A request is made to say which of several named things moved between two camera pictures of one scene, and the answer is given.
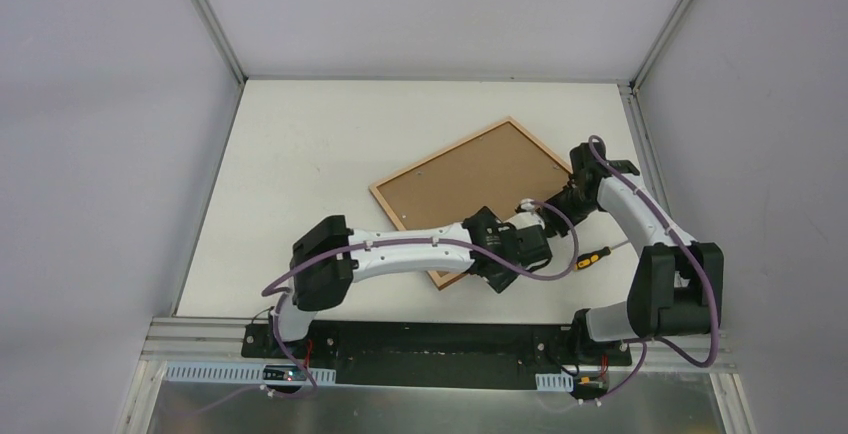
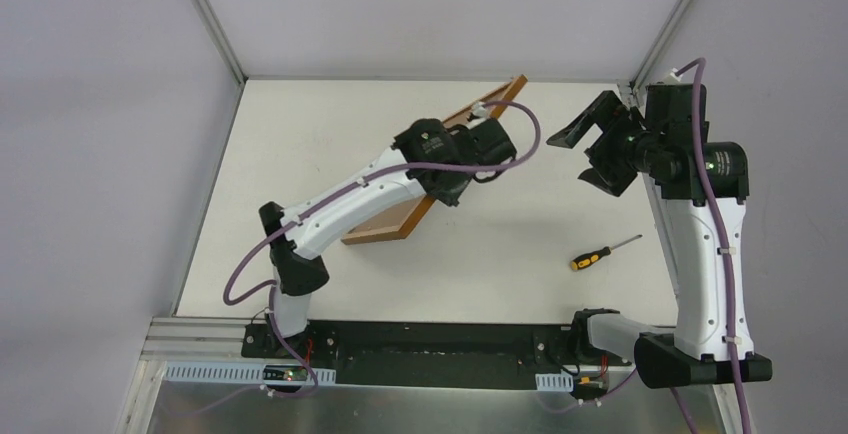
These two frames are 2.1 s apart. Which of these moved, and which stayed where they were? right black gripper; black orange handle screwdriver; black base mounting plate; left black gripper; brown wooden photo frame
Moved: left black gripper; right black gripper; brown wooden photo frame
Stayed: black base mounting plate; black orange handle screwdriver
